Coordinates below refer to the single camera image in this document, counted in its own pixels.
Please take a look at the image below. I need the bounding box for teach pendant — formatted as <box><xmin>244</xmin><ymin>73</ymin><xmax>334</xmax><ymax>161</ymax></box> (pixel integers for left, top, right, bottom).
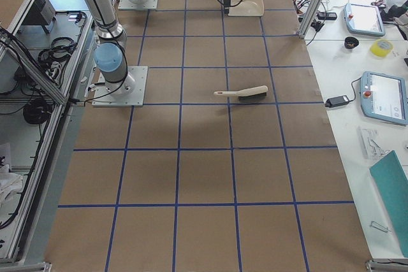
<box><xmin>360</xmin><ymin>71</ymin><xmax>407</xmax><ymax>125</ymax></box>
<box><xmin>344</xmin><ymin>3</ymin><xmax>385</xmax><ymax>37</ymax></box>

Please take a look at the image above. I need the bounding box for yellow tape roll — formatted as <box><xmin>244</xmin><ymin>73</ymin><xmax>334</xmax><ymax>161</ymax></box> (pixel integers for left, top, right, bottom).
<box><xmin>370</xmin><ymin>39</ymin><xmax>393</xmax><ymax>57</ymax></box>

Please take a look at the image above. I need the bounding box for metal hex key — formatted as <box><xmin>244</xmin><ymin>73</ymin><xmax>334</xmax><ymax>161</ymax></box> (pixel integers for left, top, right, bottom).
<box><xmin>370</xmin><ymin>220</ymin><xmax>391</xmax><ymax>233</ymax></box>

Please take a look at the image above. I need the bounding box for coiled black cable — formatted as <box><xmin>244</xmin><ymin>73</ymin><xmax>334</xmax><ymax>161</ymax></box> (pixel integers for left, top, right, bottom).
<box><xmin>22</xmin><ymin>97</ymin><xmax>54</xmax><ymax>125</ymax></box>

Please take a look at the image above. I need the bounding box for teal folder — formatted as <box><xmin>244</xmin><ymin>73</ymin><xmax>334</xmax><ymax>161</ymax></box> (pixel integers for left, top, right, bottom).
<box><xmin>370</xmin><ymin>151</ymin><xmax>407</xmax><ymax>257</ymax></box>

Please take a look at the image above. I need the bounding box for beige hand brush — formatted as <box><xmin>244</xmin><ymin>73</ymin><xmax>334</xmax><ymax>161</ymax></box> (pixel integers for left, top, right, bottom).
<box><xmin>214</xmin><ymin>85</ymin><xmax>268</xmax><ymax>101</ymax></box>

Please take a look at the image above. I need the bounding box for grey control box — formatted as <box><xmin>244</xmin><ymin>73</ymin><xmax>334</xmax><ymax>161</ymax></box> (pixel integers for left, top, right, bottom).
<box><xmin>22</xmin><ymin>0</ymin><xmax>56</xmax><ymax>34</ymax></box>

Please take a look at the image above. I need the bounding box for lower teach pendant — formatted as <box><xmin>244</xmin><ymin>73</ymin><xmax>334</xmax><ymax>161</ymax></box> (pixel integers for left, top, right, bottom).
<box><xmin>360</xmin><ymin>71</ymin><xmax>407</xmax><ymax>125</ymax></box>

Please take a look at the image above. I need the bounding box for upper teach pendant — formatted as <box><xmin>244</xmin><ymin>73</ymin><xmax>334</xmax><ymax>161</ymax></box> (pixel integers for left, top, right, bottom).
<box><xmin>344</xmin><ymin>3</ymin><xmax>385</xmax><ymax>37</ymax></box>

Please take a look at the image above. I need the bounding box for black power adapter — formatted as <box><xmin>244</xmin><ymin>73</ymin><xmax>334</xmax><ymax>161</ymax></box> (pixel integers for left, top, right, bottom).
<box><xmin>324</xmin><ymin>95</ymin><xmax>351</xmax><ymax>108</ymax></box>

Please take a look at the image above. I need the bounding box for clear plastic bag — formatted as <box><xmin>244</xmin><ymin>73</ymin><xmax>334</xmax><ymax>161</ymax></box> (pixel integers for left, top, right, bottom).
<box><xmin>358</xmin><ymin>127</ymin><xmax>390</xmax><ymax>160</ymax></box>

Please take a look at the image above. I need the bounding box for white plastic dustpan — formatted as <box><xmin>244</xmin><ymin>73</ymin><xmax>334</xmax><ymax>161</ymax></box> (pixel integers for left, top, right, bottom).
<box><xmin>228</xmin><ymin>0</ymin><xmax>265</xmax><ymax>17</ymax></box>

